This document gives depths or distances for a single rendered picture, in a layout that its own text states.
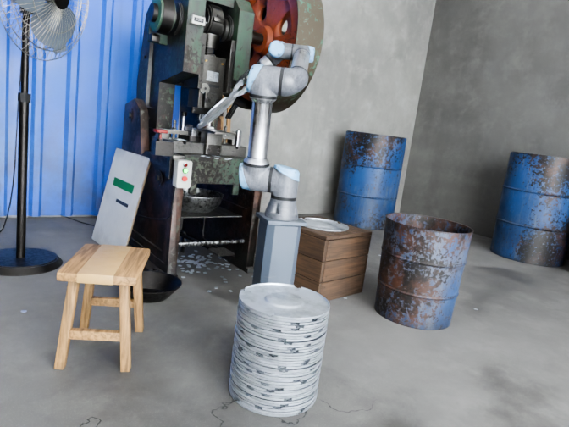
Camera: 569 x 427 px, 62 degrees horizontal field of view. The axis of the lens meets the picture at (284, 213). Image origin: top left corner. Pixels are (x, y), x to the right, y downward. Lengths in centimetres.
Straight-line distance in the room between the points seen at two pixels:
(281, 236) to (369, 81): 336
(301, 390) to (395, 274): 97
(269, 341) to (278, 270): 73
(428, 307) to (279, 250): 75
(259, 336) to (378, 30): 425
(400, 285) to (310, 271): 45
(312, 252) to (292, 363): 103
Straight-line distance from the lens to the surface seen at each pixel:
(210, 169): 255
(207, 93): 265
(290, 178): 205
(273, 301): 149
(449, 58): 570
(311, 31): 267
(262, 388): 151
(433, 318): 237
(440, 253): 226
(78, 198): 377
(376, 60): 528
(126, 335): 167
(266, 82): 199
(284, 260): 211
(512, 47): 534
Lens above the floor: 86
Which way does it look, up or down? 11 degrees down
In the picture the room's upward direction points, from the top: 7 degrees clockwise
